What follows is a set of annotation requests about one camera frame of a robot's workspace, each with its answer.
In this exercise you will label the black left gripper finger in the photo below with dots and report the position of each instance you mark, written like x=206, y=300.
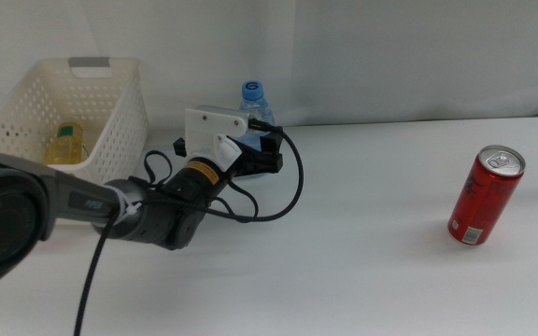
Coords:
x=273, y=142

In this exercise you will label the clear water bottle blue cap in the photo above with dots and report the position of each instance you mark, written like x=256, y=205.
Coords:
x=253, y=91

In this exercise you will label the white perforated plastic basket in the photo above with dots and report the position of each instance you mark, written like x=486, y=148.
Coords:
x=119, y=121

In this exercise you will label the yellow tea bottle white cap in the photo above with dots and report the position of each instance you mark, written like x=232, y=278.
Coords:
x=66, y=147

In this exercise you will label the red drink can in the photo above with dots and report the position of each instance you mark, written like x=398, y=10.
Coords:
x=484, y=200

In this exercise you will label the white cloth backdrop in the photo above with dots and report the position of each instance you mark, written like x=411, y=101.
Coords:
x=390, y=56

